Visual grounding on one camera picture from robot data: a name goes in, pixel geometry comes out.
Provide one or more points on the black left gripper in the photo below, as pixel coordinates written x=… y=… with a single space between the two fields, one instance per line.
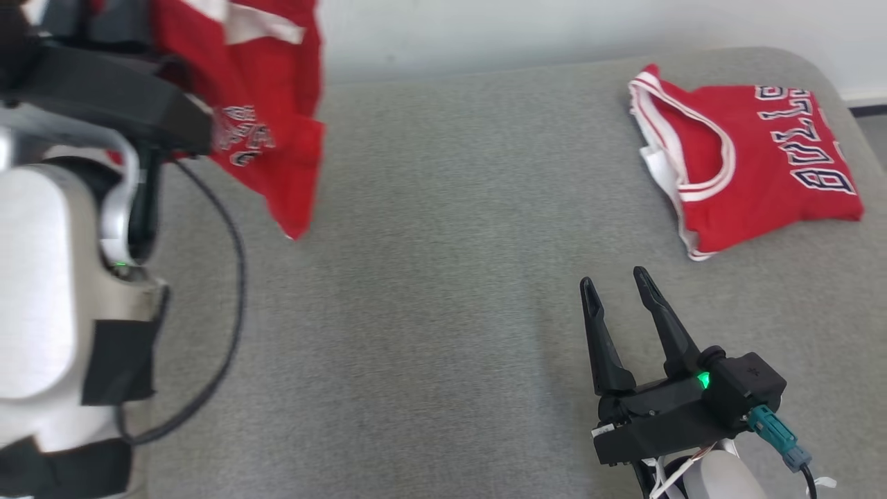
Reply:
x=104 y=97

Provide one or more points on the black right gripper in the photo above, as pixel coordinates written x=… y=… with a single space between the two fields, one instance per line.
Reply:
x=658 y=423

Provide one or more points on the red basketball shorts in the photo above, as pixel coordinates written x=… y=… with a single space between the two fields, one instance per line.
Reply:
x=277 y=138

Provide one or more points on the red white basketball jersey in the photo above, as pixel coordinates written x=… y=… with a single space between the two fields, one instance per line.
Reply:
x=748 y=187

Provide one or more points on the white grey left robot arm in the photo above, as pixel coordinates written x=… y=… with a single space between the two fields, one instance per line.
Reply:
x=41 y=277

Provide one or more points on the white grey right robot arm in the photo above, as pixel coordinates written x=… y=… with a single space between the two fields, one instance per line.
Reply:
x=721 y=479

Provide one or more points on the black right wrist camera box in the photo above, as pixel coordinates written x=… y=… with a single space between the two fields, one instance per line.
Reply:
x=752 y=384

